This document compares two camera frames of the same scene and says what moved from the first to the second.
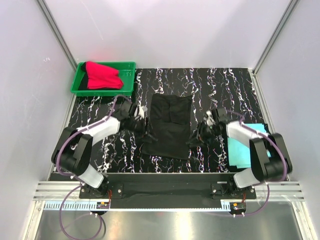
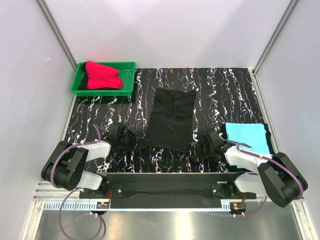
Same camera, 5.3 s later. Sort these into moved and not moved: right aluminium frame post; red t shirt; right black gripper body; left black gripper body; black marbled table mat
Moved: left black gripper body; right black gripper body
Not moved: right aluminium frame post; black marbled table mat; red t shirt
